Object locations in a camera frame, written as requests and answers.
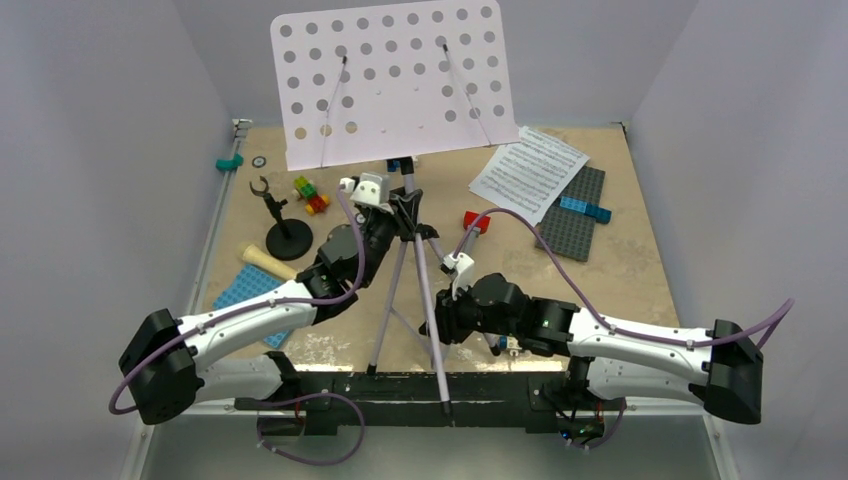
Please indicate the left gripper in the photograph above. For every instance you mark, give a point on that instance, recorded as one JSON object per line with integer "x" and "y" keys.
{"x": 403, "y": 220}

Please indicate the colourful toy brick car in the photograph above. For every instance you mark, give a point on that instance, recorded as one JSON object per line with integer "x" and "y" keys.
{"x": 304, "y": 190}

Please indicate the sheet music page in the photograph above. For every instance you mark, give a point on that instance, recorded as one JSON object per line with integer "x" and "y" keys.
{"x": 527, "y": 176}

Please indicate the lilac music stand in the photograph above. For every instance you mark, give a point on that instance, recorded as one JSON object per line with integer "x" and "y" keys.
{"x": 392, "y": 82}

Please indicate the light blue building baseplate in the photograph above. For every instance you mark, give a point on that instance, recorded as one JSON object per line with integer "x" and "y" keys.
{"x": 248, "y": 284}

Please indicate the cream toy microphone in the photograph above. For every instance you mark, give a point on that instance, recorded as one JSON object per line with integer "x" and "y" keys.
{"x": 251, "y": 254}

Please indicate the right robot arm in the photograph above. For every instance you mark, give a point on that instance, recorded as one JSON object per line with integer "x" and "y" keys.
{"x": 717, "y": 368}

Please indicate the blue bricks on grey plate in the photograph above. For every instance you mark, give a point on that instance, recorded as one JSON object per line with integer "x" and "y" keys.
{"x": 599, "y": 214}

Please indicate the dark grey building baseplate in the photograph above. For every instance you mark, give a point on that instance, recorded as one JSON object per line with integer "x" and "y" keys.
{"x": 567, "y": 233}

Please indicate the white brick car blue wheels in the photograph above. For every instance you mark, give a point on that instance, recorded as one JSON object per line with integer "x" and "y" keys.
{"x": 509, "y": 346}

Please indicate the blue white brick stack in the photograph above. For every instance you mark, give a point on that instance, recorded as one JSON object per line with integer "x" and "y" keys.
{"x": 393, "y": 165}

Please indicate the grey girder red brick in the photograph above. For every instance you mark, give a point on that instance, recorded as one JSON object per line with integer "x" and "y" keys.
{"x": 474, "y": 228}

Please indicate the teal brick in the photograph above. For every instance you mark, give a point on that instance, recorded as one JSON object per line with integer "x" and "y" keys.
{"x": 231, "y": 164}

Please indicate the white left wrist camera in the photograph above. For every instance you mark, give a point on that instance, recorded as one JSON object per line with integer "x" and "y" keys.
{"x": 369, "y": 190}

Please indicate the black microphone stand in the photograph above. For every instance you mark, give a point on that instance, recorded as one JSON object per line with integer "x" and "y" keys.
{"x": 289, "y": 238}

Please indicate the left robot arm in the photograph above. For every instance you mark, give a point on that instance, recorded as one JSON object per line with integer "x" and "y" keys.
{"x": 172, "y": 363}

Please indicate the black table front rail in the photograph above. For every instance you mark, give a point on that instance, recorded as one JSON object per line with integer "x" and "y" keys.
{"x": 534, "y": 402}

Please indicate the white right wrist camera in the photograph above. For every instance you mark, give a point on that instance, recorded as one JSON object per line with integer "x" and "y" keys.
{"x": 461, "y": 268}

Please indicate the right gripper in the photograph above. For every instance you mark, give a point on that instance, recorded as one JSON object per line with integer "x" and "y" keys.
{"x": 447, "y": 316}

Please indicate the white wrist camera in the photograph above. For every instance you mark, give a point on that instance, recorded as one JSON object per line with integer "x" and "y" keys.
{"x": 369, "y": 190}
{"x": 461, "y": 268}

